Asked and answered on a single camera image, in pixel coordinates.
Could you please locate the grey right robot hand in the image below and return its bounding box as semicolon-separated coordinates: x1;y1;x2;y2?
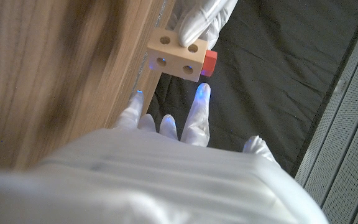
0;82;329;224

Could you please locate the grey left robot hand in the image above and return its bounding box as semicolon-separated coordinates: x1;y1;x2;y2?
166;0;239;50

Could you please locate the wooden screw with red head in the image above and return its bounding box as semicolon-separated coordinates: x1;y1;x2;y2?
201;49;218;78

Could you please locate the small wooden block with holes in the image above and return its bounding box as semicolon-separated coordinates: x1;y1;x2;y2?
147;27;209;83

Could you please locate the black curtain backdrop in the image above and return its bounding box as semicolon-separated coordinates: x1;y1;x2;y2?
147;0;358;175

